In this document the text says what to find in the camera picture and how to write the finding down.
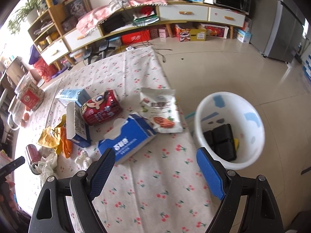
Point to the clear glass pitcher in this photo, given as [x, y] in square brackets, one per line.
[14, 114]

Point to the red cartoon drink can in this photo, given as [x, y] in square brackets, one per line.
[103, 109]

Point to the black plastic tray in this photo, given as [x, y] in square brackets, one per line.
[220, 140]

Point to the purple bag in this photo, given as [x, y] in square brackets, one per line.
[33, 54]

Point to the small white tissue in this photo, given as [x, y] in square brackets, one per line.
[82, 160]

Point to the light blue packet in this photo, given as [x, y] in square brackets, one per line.
[69, 95]

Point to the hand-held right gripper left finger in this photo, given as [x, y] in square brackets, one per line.
[102, 174]

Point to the person's left hand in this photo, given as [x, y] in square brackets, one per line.
[9, 195]

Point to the pink cloth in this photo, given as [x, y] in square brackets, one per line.
[97, 17]

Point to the small yellow scrap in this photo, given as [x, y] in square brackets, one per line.
[236, 144]

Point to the wooden shelf unit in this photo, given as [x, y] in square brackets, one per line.
[58, 36]

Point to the yellow cartoon cardboard box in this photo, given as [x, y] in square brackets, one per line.
[189, 32]

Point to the green potted plant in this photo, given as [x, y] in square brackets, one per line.
[31, 4]

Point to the yellow wrapper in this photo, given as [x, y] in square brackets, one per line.
[48, 138]

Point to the small red can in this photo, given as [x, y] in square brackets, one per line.
[32, 155]

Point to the red bag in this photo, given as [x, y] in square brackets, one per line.
[45, 70]

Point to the red and white crate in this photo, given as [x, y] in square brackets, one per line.
[216, 31]

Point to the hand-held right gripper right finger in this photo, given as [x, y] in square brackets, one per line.
[210, 172]

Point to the blue tissue box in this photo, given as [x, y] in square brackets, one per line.
[131, 138]

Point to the grey refrigerator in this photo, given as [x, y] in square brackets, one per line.
[281, 29]

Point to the red tomatoes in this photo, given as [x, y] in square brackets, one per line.
[25, 120]

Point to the white and blue carton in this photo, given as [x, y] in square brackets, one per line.
[77, 126]

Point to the white snack pouch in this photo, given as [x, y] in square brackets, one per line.
[160, 109]

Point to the white plastic bucket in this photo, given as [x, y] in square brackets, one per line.
[245, 106]

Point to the blue and white box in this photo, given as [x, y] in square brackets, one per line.
[243, 36]

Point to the long wooden white cabinet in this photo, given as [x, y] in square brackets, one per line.
[184, 13]

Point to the orange wrapper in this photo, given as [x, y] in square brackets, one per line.
[65, 143]

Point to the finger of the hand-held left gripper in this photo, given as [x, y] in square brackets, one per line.
[12, 165]

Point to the white plastic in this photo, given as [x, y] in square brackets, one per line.
[48, 165]

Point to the cherry print tablecloth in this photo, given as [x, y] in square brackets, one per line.
[158, 174]

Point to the red flat box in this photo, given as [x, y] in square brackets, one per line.
[134, 37]

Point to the glass jar with red label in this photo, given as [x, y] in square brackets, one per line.
[30, 94]

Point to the dark framed picture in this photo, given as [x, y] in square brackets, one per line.
[77, 4]

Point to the brown cardboard box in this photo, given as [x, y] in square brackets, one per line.
[15, 68]

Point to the black pedal device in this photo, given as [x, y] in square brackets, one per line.
[103, 47]

